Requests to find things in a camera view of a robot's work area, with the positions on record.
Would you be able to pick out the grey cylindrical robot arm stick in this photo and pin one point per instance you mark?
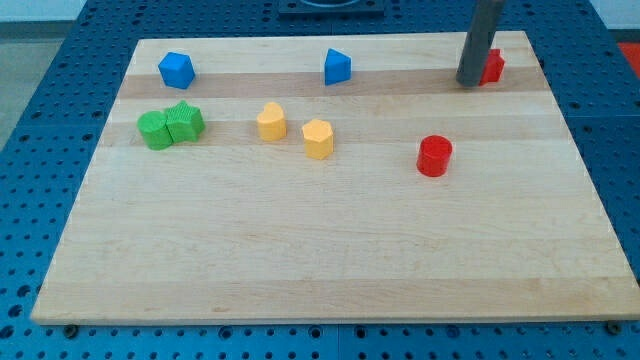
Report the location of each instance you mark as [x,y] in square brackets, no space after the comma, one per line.
[478,41]

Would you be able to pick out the yellow hexagon block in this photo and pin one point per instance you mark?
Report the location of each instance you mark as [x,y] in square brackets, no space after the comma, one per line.
[318,139]

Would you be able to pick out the yellow heart block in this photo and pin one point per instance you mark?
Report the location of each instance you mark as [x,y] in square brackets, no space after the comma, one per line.
[271,122]

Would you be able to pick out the blue triangular block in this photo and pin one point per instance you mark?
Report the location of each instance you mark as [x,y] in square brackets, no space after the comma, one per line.
[337,67]

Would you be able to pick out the red cylinder block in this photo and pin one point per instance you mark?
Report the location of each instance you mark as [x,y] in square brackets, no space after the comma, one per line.
[434,155]

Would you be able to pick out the green star block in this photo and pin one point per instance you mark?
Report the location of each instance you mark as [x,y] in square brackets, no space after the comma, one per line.
[184,122]

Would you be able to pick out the green cylinder block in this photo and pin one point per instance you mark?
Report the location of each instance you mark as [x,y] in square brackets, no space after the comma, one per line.
[153,128]

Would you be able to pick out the blue cube block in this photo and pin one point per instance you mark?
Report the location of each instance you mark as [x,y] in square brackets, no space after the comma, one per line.
[177,70]

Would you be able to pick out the red star-shaped block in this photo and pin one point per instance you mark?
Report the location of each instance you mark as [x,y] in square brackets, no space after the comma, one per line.
[493,67]

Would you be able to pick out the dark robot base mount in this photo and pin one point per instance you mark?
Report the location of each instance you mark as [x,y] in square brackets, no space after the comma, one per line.
[290,8]

